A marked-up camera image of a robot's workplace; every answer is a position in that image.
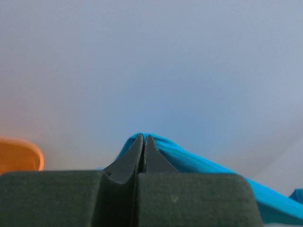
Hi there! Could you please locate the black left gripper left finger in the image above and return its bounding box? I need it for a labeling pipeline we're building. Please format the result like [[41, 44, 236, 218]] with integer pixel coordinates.
[[0, 134, 143, 227]]

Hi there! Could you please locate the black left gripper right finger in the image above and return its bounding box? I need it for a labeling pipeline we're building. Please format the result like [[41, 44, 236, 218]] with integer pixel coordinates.
[[137, 136, 263, 227]]

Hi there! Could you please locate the orange plastic basket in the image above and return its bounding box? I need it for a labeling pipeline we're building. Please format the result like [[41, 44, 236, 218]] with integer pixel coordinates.
[[0, 136, 45, 174]]

